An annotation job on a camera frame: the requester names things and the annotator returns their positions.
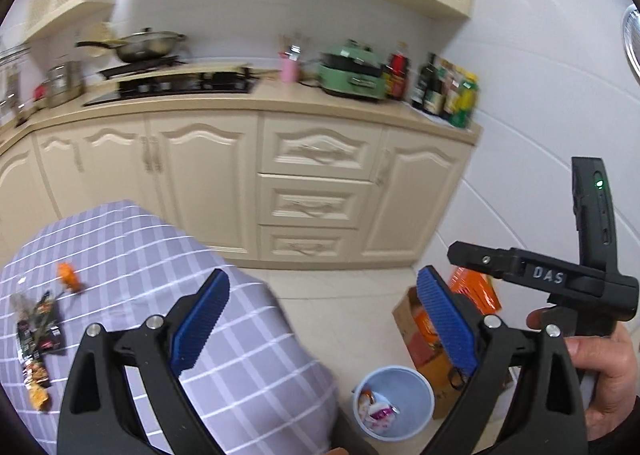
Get dark snack wrapper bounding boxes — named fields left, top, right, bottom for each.
left=10, top=290, right=64, bottom=413

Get small orange fruit with stem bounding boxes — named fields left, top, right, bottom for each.
left=56, top=262, right=85, bottom=298

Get purple and yellow snack wrappers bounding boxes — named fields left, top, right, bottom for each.
left=357, top=388, right=399, bottom=435

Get blue plastic trash bin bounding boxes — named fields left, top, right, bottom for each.
left=349, top=365, right=435, bottom=442

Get cream kitchen base cabinets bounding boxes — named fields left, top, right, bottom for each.
left=1, top=80, right=482, bottom=269

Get right hand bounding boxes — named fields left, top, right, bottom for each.
left=525, top=309, right=640, bottom=442

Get orange paper gift bag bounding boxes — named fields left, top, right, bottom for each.
left=411, top=267, right=502, bottom=349

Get purple checked tablecloth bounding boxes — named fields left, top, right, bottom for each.
left=1, top=200, right=340, bottom=454

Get green yellow bottle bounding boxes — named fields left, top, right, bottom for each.
left=446, top=69, right=478, bottom=129

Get dark oil bottle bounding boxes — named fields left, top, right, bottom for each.
left=410, top=53, right=445, bottom=118

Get red label sauce bottle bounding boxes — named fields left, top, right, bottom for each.
left=385, top=42, right=410, bottom=100

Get hanging utensil rack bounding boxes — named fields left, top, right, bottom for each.
left=1, top=44, right=29, bottom=128

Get green electric cooker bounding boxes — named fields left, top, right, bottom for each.
left=318, top=40, right=386, bottom=103

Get steel stock pot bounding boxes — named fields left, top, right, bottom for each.
left=44, top=60, right=85, bottom=108

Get black gas stove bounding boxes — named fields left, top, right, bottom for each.
left=85, top=64, right=259, bottom=106

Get pink utensil holder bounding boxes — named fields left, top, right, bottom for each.
left=280, top=45, right=300, bottom=83

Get black tracker camera module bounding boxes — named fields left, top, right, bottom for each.
left=572, top=157, right=617, bottom=272

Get steel wok with handle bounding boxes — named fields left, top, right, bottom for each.
left=75, top=28, right=186, bottom=64

